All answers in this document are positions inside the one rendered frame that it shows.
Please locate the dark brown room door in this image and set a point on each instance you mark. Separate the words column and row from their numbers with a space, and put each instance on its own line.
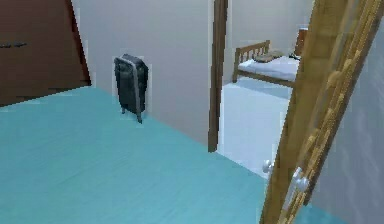
column 36, row 63

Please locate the light wooden room door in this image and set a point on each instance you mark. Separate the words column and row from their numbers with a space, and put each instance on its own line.
column 320, row 110

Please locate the wooden bed with white mattress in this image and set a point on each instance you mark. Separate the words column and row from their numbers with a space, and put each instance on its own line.
column 266, row 66

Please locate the reddish brown nightstand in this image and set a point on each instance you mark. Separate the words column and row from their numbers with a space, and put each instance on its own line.
column 301, row 40

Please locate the olive pillow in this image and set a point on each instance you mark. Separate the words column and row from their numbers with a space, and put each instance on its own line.
column 267, row 56

